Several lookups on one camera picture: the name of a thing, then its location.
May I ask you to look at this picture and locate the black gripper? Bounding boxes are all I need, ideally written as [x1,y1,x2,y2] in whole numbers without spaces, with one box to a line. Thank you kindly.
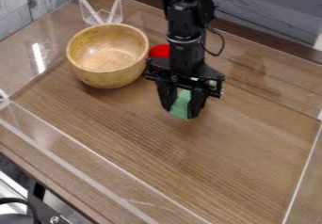
[146,36,226,119]

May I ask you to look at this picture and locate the green rectangular block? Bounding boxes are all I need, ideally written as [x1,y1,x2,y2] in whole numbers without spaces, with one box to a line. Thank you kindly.
[170,78,222,120]

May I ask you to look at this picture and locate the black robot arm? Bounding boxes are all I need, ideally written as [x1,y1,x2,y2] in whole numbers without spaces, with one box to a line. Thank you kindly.
[145,0,226,120]

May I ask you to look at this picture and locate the brown wooden bowl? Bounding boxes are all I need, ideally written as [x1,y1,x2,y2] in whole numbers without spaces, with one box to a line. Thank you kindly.
[66,24,150,89]

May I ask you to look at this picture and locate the red toy strawberry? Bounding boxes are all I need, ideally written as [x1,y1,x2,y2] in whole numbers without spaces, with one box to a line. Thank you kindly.
[147,43,171,72]

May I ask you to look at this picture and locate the clear acrylic tray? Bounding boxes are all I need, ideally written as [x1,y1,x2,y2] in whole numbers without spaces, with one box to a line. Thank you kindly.
[0,2,322,224]

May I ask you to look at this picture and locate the clear acrylic corner bracket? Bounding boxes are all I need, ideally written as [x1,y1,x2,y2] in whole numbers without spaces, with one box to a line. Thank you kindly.
[78,0,123,25]

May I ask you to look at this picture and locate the black table leg bracket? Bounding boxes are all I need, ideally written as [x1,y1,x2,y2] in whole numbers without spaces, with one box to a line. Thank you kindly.
[28,182,72,224]

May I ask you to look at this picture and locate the black cable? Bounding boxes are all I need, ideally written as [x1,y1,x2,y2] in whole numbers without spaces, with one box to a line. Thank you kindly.
[0,196,42,224]

